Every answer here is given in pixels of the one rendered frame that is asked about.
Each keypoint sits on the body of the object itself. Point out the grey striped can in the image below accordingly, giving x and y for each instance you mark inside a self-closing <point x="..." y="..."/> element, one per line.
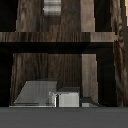
<point x="52" y="7"/>

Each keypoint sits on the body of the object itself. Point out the dark wooden compartment bin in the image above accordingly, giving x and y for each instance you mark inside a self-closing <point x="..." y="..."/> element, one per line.
<point x="70" y="36"/>

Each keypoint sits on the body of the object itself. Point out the pale grey translucent box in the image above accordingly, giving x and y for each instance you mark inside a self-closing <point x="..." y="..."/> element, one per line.
<point x="35" y="93"/>

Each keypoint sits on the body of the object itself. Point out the small dark grey block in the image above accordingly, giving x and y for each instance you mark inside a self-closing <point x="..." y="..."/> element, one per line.
<point x="87" y="101"/>

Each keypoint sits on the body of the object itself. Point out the white milk carton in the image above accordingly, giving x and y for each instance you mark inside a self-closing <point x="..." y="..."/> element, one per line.
<point x="68" y="99"/>

